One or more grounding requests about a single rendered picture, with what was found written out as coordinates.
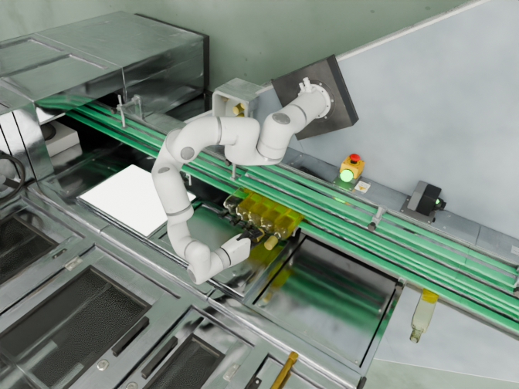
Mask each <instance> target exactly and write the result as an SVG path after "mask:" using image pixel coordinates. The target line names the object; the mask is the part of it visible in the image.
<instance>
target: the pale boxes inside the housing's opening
mask: <svg viewBox="0 0 519 389"><path fill-rule="evenodd" d="M63 115H65V113H62V114H60V115H58V116H56V117H53V118H51V119H49V120H46V121H44V122H42V123H39V125H42V124H45V123H47V122H50V121H51V120H54V121H52V122H50V124H51V125H53V126H54V127H55V128H56V135H55V136H54V137H53V138H52V139H50V140H46V141H45V143H46V147H47V151H48V153H49V157H52V156H53V155H55V154H58V153H59V152H61V151H64V150H65V149H67V148H69V147H72V146H73V145H75V144H78V143H79V142H80V141H79V138H78V134H77V131H75V130H73V129H71V128H69V127H67V126H65V125H63V124H61V123H59V122H57V121H55V119H56V118H58V117H61V116H63ZM40 128H41V131H42V135H43V138H44V140H45V139H46V138H47V137H48V136H49V135H51V134H52V132H53V130H52V129H51V128H50V127H47V126H46V125H42V126H41V127H40Z"/></svg>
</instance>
